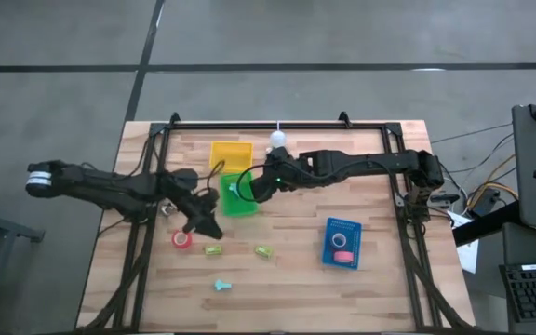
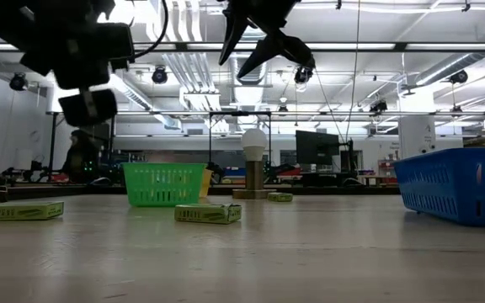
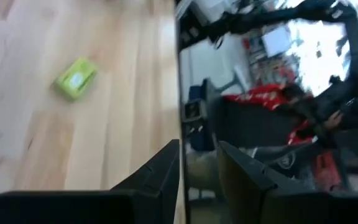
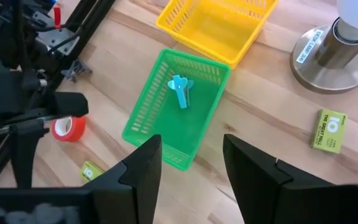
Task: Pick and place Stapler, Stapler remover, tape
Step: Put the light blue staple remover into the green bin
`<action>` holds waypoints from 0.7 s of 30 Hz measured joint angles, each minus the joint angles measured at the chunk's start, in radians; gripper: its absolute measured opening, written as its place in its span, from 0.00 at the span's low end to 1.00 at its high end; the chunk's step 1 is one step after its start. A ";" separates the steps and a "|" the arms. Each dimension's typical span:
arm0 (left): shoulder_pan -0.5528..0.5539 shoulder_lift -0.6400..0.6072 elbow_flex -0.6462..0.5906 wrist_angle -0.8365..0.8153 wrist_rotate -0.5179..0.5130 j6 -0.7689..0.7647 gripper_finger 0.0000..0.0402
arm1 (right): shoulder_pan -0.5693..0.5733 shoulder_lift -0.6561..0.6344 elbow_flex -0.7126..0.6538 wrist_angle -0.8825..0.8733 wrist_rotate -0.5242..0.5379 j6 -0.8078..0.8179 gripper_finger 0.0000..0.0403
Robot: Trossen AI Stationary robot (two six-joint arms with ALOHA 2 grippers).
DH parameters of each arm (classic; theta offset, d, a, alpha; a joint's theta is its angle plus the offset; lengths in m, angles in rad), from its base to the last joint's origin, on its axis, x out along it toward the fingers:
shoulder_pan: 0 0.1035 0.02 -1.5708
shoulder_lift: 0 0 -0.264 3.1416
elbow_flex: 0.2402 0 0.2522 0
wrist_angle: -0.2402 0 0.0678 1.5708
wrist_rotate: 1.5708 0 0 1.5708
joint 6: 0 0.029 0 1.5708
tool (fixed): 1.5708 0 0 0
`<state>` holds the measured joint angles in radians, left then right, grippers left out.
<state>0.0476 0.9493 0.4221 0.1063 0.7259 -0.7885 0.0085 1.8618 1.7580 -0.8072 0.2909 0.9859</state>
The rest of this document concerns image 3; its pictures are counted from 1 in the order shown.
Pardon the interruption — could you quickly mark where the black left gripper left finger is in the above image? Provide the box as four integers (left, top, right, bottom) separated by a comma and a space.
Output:
0, 139, 180, 224

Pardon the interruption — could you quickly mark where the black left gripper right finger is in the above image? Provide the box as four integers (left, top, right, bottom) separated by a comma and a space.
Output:
218, 140, 358, 224

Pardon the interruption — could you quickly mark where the green staples box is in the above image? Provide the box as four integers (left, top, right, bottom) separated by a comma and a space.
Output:
53, 57, 99, 101

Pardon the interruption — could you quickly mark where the person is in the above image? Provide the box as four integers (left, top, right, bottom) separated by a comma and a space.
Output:
224, 83, 344, 147

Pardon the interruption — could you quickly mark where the white background display screen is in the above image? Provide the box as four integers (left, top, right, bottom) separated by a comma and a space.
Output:
261, 26, 293, 58

